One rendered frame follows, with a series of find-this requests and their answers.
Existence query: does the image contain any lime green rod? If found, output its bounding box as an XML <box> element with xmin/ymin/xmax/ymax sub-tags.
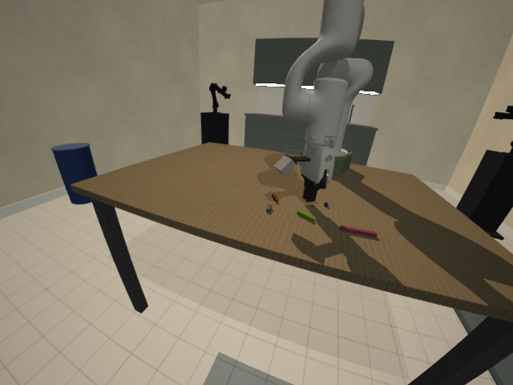
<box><xmin>297</xmin><ymin>210</ymin><xmax>314</xmax><ymax>221</ymax></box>

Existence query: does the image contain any pink rod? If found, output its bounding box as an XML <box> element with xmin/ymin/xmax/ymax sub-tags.
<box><xmin>340</xmin><ymin>225</ymin><xmax>378</xmax><ymax>237</ymax></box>

